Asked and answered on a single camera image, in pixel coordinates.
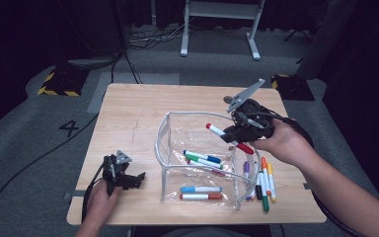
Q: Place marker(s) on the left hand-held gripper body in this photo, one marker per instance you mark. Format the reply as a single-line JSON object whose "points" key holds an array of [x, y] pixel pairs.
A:
{"points": [[113, 177]]}

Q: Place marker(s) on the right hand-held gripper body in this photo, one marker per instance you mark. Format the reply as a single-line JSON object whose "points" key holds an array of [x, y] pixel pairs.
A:
{"points": [[253, 121]]}

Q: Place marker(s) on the red marker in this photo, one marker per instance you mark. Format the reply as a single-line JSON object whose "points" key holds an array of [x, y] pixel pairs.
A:
{"points": [[215, 130]]}

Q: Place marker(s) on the dark blue marker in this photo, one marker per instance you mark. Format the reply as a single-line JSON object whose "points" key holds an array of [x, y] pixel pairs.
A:
{"points": [[213, 159]]}

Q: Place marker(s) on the magenta marker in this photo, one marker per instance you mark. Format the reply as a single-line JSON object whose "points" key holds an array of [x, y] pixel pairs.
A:
{"points": [[218, 172]]}

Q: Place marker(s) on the orange marker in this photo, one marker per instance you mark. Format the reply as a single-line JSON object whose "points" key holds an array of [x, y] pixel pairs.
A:
{"points": [[264, 163]]}

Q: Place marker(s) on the clear plastic pouch white trim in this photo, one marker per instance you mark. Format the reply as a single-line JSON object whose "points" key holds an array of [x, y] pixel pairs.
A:
{"points": [[207, 168]]}

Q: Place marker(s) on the light green marker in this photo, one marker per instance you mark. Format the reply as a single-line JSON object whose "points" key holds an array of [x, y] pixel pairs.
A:
{"points": [[192, 158]]}

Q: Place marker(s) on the yellow marker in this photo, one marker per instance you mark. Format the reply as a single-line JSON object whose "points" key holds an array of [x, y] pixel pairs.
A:
{"points": [[270, 169]]}

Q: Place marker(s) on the light blue marker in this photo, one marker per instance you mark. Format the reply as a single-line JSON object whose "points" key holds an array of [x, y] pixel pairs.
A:
{"points": [[190, 189]]}

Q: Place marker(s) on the brown-red marker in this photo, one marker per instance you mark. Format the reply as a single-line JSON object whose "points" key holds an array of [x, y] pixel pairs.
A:
{"points": [[215, 196]]}

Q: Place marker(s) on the black marker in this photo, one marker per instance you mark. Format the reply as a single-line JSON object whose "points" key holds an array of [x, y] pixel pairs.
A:
{"points": [[259, 194]]}

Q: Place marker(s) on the dark green marker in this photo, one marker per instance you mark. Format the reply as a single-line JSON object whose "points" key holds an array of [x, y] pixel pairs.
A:
{"points": [[265, 205]]}

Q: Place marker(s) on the person's left hand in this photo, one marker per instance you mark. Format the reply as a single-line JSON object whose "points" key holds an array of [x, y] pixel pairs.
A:
{"points": [[100, 205]]}

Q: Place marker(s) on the person's right hand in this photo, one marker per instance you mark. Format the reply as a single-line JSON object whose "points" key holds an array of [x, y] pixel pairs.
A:
{"points": [[286, 144]]}

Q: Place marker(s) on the purple marker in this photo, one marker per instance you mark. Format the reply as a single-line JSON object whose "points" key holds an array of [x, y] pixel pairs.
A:
{"points": [[246, 168]]}

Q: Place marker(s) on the grey table grommet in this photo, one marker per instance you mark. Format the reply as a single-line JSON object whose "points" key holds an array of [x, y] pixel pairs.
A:
{"points": [[227, 98]]}

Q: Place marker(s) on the grey tape strip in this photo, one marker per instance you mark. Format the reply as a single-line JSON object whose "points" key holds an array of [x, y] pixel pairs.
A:
{"points": [[79, 193], [306, 186]]}

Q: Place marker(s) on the pink marker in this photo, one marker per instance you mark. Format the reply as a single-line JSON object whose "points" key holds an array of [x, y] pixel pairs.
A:
{"points": [[253, 192]]}

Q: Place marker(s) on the person's grey lap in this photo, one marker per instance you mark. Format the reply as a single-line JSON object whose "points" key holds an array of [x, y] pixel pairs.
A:
{"points": [[204, 233]]}

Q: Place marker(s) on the black tripod legs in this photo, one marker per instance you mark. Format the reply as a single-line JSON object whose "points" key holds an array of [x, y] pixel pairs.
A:
{"points": [[289, 35]]}

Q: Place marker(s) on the white metal stand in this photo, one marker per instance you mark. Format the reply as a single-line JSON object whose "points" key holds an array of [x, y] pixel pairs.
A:
{"points": [[223, 10]]}

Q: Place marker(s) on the grey stand base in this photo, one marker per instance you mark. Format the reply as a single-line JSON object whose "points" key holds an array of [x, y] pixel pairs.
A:
{"points": [[92, 62]]}

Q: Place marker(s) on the yellow-black striped base plate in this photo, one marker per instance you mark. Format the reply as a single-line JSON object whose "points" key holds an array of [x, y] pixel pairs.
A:
{"points": [[62, 82], [292, 89]]}

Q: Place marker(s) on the grey covered post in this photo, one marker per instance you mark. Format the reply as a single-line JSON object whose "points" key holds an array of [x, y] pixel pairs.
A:
{"points": [[325, 39]]}

